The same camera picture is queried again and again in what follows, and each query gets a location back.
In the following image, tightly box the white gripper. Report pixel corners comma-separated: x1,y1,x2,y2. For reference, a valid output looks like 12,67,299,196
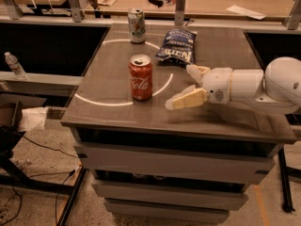
166,64,233,110

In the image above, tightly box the red coca-cola can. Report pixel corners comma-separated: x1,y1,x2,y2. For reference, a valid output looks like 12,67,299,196
128,54,152,101

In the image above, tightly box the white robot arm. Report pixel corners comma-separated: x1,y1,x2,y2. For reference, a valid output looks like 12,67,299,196
166,56,301,114

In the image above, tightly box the white green soda can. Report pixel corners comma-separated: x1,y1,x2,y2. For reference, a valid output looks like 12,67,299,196
128,8,146,43

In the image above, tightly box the blue chip bag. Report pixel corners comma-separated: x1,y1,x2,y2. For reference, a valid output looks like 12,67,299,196
155,28,197,66

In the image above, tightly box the white paper sheet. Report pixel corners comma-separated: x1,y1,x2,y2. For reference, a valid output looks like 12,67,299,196
227,5,266,20

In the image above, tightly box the black headband object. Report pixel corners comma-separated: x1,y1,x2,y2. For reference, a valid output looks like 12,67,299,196
148,0,171,8

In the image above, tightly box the top grey drawer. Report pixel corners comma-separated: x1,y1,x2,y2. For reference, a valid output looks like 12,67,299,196
74,143,275,184

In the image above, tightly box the grey drawer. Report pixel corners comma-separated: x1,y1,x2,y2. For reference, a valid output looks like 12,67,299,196
104,199,229,224
74,143,275,184
92,180,248,211

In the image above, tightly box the small paper card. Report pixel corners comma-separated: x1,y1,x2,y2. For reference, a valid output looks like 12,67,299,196
98,0,118,7

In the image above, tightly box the middle grey drawer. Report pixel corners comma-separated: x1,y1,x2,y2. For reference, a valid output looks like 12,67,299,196
92,180,248,211

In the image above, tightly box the bottom grey drawer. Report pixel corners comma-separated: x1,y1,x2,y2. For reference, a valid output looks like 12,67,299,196
104,199,229,224

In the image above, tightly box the white crumpled cloth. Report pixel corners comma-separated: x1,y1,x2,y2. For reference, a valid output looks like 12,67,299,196
18,107,48,132

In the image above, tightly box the clear plastic water bottle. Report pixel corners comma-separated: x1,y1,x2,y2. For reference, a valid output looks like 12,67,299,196
5,52,28,80

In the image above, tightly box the black floor cable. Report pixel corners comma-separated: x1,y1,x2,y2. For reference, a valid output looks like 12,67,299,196
0,135,79,226

